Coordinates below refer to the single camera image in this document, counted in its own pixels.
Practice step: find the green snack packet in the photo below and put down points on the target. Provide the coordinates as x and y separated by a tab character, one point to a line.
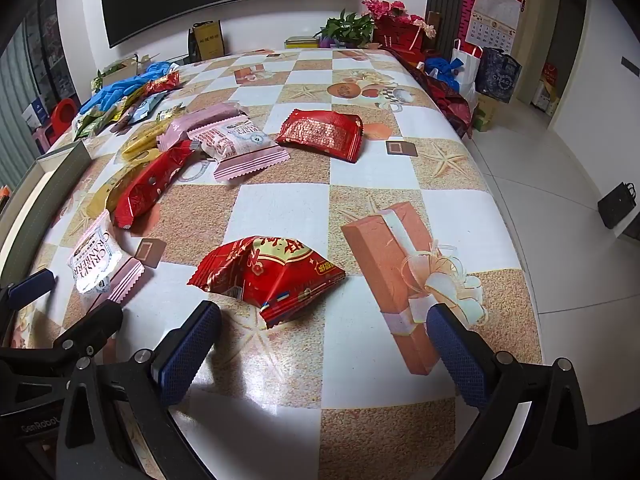
90	125

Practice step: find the grey cardboard box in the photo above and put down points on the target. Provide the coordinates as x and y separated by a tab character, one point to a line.
50	195

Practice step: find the red snack packet white label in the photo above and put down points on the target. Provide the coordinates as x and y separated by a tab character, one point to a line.
320	132

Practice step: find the white red carton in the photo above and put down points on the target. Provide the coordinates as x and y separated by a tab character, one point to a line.
545	90

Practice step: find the yellow green tin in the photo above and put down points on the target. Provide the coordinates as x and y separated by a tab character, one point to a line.
302	41

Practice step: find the green potted plant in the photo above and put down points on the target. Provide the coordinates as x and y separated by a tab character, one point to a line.
347	27

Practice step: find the white paper bag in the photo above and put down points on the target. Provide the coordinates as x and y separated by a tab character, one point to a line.
465	67

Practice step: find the red gift box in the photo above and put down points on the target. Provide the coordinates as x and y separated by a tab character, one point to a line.
400	37

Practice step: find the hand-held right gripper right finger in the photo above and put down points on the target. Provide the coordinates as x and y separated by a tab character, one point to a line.
460	355

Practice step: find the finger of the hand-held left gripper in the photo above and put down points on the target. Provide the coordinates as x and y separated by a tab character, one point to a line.
32	282
95	322

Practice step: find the white blue carton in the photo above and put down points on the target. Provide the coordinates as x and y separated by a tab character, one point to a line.
35	112

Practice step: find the checkered printed tablecloth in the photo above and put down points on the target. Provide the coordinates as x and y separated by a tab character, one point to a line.
310	210

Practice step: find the glass display cabinet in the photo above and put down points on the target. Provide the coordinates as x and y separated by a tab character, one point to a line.
50	35

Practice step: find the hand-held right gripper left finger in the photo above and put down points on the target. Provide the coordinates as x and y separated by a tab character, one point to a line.
190	350

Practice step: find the small red snack packet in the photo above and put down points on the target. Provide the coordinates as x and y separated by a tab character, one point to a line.
162	82

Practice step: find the dark red cloth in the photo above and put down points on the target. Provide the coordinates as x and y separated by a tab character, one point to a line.
450	102

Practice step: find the black yellow paper bag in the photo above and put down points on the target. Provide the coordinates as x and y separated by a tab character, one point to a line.
206	42

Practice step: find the light blue snack packet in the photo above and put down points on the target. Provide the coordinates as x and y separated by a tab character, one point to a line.
142	108

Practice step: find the dark blue paper bag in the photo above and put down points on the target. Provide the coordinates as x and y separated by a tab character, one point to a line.
497	75

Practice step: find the blue rubber gloves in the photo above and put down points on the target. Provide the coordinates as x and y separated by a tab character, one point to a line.
125	87

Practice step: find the plain pink snack packet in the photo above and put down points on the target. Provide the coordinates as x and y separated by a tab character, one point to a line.
190	127

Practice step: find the long red snack packet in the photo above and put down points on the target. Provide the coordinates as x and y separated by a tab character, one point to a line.
147	185

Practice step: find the wall calendar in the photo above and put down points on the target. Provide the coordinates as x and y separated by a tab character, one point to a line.
492	20

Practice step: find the red plastic chair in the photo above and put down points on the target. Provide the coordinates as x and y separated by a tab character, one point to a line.
62	112

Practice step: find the pink white snack packet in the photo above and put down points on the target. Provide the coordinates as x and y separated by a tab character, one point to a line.
97	260
240	147

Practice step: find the gold snack packet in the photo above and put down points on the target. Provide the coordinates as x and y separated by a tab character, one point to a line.
100	197

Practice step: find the blue plastic bag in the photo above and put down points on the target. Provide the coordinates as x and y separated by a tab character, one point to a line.
442	67

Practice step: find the small colourful snack packet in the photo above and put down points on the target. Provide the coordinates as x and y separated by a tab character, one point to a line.
170	112

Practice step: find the pink plastic stool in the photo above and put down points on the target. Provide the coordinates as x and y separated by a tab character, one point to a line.
42	137

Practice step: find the pink artificial flowers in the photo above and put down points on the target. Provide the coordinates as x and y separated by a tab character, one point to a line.
385	7

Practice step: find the large red snack packet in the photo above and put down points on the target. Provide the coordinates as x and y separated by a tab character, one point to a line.
267	280

